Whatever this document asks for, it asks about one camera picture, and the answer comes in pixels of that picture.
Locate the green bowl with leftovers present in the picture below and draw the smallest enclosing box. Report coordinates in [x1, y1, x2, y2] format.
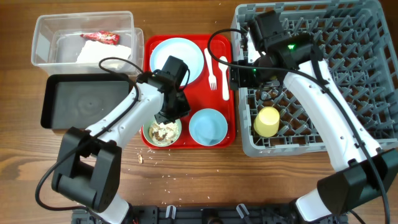
[141, 119, 182, 147]

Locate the light blue bowl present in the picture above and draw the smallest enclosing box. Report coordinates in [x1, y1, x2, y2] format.
[188, 108, 228, 146]

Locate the yellow plastic cup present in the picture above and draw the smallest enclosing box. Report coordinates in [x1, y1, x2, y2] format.
[254, 106, 280, 138]

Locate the red ketchup sachet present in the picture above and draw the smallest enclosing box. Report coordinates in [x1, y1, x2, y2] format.
[80, 31, 120, 45]

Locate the white napkin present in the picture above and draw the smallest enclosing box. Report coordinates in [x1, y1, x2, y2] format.
[76, 40, 131, 63]

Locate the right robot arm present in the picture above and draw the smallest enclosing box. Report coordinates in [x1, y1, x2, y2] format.
[229, 11, 397, 223]

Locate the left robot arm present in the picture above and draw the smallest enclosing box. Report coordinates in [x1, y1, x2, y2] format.
[47, 56, 190, 223]

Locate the grey dishwasher rack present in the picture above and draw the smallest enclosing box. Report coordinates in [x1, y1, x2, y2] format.
[231, 1, 397, 157]

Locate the white plastic spoon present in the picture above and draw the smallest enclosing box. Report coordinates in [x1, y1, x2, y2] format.
[218, 62, 229, 101]

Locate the white plastic fork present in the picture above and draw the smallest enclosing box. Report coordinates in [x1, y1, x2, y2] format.
[204, 48, 217, 90]

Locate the red serving tray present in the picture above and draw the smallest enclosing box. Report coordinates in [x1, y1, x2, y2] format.
[141, 34, 236, 150]

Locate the light blue plate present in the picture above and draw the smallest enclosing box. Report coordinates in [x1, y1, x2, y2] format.
[149, 37, 205, 86]

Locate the food scrap on table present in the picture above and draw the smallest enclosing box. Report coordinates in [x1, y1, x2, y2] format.
[138, 155, 144, 164]

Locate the black plastic tray bin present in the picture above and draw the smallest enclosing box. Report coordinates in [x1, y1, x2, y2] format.
[40, 73, 130, 129]

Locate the clear plastic bin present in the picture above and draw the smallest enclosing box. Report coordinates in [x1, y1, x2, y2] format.
[31, 11, 144, 75]

